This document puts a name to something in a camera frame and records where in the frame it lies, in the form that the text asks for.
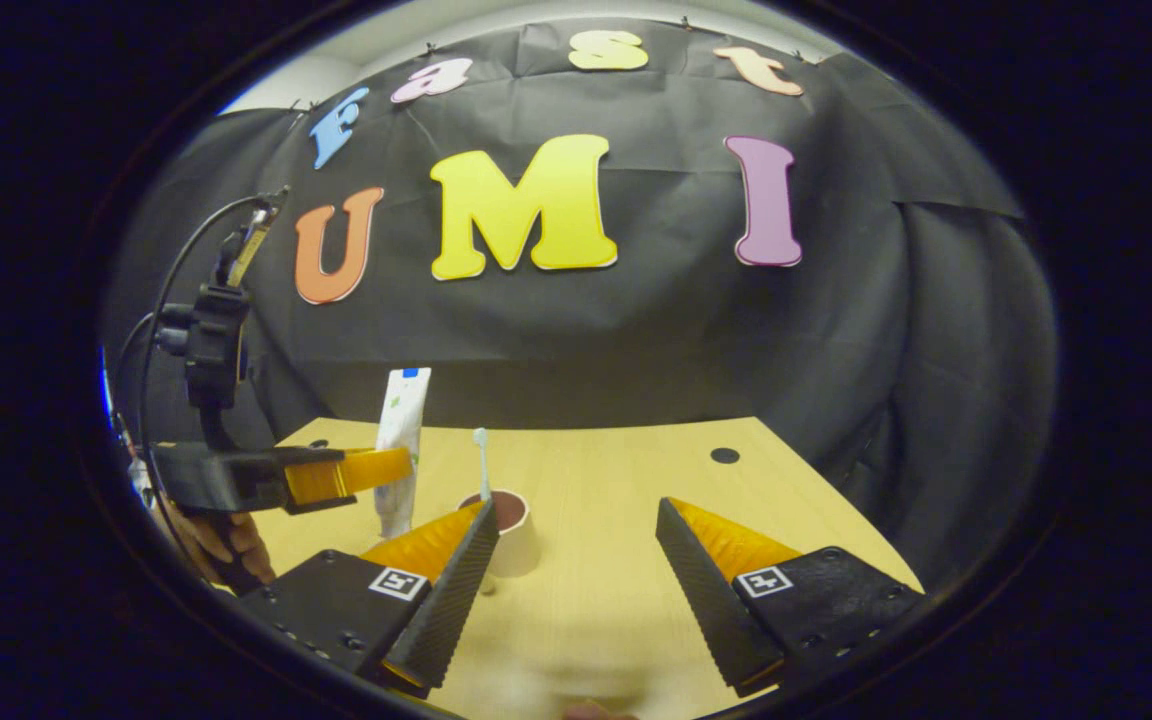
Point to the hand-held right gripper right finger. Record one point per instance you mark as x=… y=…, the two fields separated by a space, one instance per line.
x=706 y=600

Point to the white toothpaste tube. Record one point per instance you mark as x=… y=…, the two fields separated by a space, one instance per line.
x=404 y=415

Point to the wooden desktop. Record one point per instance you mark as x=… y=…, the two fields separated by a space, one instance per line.
x=596 y=560

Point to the beige cup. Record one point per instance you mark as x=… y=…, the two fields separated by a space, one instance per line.
x=518 y=545

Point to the black backdrop cloth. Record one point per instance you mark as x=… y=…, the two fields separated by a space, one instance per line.
x=656 y=330

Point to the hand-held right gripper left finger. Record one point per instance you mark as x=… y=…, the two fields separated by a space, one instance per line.
x=446 y=610

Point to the computer monitor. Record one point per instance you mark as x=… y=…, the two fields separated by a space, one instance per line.
x=107 y=390

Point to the pale green toothbrush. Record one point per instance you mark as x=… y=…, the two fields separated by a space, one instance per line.
x=483 y=465

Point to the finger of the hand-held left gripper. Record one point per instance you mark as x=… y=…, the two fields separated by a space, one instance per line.
x=336 y=475

